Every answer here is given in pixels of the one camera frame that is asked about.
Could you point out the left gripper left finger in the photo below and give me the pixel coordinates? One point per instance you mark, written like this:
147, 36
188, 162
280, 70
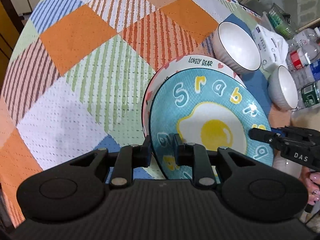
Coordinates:
126, 160

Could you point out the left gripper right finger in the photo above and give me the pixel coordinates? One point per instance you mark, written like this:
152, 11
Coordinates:
195, 156

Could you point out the teal fried egg plate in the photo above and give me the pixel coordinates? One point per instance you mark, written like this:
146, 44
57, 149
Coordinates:
209, 108

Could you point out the white bowl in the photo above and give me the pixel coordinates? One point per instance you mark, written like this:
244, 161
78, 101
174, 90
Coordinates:
282, 89
233, 46

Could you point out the pink bunny lovely bear plate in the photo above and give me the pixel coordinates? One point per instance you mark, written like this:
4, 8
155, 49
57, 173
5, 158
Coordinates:
176, 65

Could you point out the right hand pink nails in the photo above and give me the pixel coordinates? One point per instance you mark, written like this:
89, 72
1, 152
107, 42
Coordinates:
311, 181

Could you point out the green label water bottle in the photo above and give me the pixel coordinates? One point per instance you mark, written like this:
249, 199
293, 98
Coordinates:
308, 96

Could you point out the blue label water bottle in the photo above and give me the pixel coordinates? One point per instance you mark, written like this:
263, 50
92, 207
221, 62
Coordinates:
307, 74

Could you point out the red label water bottle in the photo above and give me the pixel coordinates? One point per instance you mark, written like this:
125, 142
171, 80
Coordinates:
302, 56

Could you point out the colourful patchwork tablecloth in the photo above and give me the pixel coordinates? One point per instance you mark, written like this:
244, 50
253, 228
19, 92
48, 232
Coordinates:
78, 73

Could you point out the tissue pack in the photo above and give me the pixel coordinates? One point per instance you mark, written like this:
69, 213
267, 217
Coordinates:
273, 48

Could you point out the clear water bottle rear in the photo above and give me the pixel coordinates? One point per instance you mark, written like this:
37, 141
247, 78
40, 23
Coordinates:
304, 37

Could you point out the green plastic basket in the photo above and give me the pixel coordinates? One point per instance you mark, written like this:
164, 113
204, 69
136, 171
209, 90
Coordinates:
281, 22

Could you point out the wooden yellow chair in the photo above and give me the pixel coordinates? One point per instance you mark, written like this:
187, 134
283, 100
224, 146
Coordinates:
10, 29

